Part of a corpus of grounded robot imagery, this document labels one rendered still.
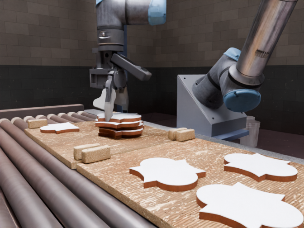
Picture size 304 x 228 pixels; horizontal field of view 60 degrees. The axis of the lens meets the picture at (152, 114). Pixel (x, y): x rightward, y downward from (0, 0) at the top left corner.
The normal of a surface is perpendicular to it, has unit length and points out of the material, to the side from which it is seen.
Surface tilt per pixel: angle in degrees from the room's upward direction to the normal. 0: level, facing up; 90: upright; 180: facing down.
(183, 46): 90
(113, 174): 0
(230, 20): 90
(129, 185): 0
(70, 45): 90
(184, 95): 90
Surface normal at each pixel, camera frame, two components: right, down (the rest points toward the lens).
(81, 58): 0.69, 0.11
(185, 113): -0.75, 0.11
